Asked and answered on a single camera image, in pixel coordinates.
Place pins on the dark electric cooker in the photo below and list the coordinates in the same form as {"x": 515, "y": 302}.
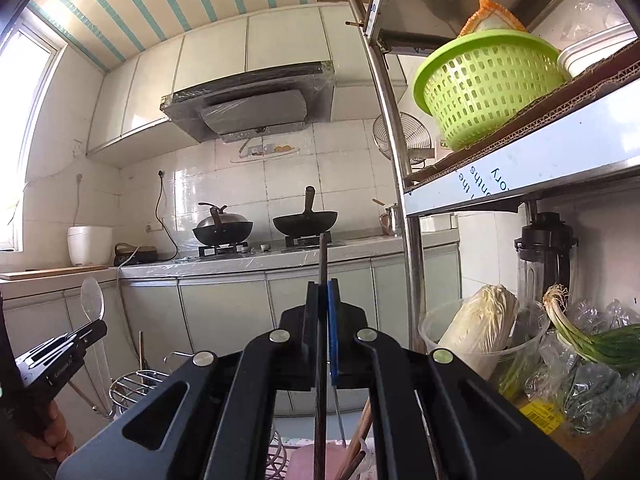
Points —
{"x": 137, "y": 255}

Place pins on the person's left hand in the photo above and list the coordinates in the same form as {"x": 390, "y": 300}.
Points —
{"x": 55, "y": 435}

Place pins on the metal electric fan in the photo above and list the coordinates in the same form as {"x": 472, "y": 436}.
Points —
{"x": 415, "y": 135}

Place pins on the black wok with lid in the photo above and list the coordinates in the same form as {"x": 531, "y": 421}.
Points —
{"x": 222, "y": 227}

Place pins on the clear plastic bowl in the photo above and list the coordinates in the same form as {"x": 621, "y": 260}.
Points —
{"x": 530, "y": 330}

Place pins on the long wooden utensil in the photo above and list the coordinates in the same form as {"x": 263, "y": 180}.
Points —
{"x": 142, "y": 350}

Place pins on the green onions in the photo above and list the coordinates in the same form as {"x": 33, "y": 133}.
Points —
{"x": 575, "y": 335}

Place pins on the black range hood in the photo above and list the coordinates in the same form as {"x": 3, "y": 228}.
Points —
{"x": 250, "y": 105}

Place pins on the clear plastic bag of greens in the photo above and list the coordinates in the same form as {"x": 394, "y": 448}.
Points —
{"x": 590, "y": 390}

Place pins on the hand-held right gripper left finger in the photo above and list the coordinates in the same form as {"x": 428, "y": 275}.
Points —
{"x": 311, "y": 320}

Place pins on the metal storage shelf rack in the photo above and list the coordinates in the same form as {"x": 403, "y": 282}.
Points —
{"x": 395, "y": 110}

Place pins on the white plastic container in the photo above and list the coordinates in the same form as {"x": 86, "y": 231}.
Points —
{"x": 595, "y": 55}

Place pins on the small wall shelf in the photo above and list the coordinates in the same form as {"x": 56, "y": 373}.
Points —
{"x": 265, "y": 151}

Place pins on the yellow labelled packet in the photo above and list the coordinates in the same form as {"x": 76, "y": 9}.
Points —
{"x": 542, "y": 416}

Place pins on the cream base kitchen cabinets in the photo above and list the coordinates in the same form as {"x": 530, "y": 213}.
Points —
{"x": 225, "y": 310}

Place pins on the kitchen window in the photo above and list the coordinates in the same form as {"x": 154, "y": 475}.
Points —
{"x": 27, "y": 135}

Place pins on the orange and white cloth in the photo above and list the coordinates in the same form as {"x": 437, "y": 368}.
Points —
{"x": 492, "y": 15}

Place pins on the cream upper kitchen cabinets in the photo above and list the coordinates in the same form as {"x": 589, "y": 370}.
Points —
{"x": 210, "y": 70}

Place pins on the black gas stove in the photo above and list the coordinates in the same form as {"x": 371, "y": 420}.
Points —
{"x": 225, "y": 249}

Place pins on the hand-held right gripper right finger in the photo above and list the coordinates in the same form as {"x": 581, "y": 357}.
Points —
{"x": 333, "y": 330}

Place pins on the clear plastic spoon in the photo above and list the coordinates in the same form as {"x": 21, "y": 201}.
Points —
{"x": 92, "y": 297}

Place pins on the green plastic colander basket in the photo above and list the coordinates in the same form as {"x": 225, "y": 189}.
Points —
{"x": 490, "y": 90}

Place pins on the dark brown chopstick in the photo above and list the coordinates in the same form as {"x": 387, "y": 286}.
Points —
{"x": 322, "y": 260}

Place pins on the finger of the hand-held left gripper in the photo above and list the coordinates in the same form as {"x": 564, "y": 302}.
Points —
{"x": 92, "y": 334}

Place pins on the stainless steel kettle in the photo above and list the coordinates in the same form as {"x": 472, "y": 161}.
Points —
{"x": 395, "y": 222}

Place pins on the black blender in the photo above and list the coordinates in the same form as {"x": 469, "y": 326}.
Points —
{"x": 545, "y": 250}

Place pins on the white rice cooker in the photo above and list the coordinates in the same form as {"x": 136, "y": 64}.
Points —
{"x": 90, "y": 245}

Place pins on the napa cabbage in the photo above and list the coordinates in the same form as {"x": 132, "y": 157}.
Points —
{"x": 480, "y": 325}

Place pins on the wooden cutting board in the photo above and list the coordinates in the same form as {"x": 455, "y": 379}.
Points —
{"x": 50, "y": 272}

